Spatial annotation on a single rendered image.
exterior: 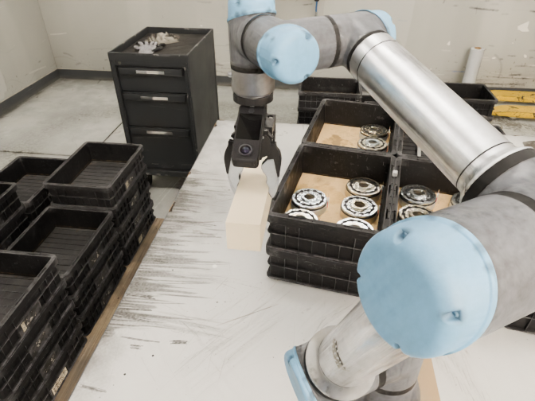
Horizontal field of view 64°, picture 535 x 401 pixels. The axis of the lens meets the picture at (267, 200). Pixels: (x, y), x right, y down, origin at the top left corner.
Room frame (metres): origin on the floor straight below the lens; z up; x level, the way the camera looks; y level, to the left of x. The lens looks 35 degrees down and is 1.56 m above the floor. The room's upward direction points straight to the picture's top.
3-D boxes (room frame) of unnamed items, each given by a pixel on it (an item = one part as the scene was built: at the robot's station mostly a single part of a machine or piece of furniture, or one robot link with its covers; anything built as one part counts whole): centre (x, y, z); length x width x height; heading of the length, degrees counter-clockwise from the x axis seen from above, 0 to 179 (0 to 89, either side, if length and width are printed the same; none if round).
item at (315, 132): (1.37, -0.31, 0.87); 0.40 x 0.30 x 0.11; 163
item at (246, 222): (0.70, 0.03, 1.07); 0.24 x 0.06 x 0.06; 173
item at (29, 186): (1.73, 1.17, 0.31); 0.40 x 0.30 x 0.34; 173
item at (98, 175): (1.68, 0.78, 0.37); 0.40 x 0.30 x 0.45; 173
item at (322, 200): (1.01, -0.12, 0.86); 0.10 x 0.10 x 0.01
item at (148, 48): (2.51, 0.70, 0.88); 0.25 x 0.19 x 0.03; 173
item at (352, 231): (0.99, -0.19, 0.92); 0.40 x 0.30 x 0.02; 163
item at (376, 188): (1.07, -0.29, 0.86); 0.10 x 0.10 x 0.01
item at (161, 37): (2.74, 0.64, 0.88); 0.29 x 0.22 x 0.03; 173
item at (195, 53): (2.62, 0.61, 0.45); 0.60 x 0.45 x 0.90; 173
